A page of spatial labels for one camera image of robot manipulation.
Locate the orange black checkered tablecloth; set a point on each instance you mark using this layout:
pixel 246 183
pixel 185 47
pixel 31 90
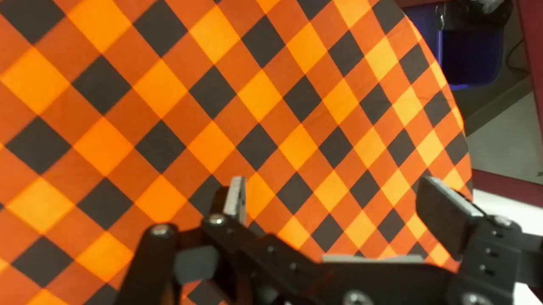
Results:
pixel 197 112

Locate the blue plastic bin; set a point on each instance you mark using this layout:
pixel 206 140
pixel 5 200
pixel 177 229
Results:
pixel 469 52

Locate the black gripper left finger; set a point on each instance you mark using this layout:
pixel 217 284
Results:
pixel 226 254

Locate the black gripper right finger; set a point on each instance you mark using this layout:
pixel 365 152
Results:
pixel 452 212

